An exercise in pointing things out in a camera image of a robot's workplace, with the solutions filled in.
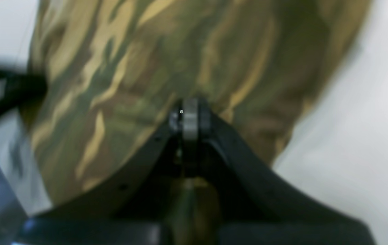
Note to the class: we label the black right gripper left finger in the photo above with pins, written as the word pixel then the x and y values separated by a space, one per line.
pixel 113 213

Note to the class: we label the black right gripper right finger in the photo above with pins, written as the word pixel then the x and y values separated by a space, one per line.
pixel 258 206

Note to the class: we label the camouflage T-shirt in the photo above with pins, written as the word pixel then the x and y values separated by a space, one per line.
pixel 260 65

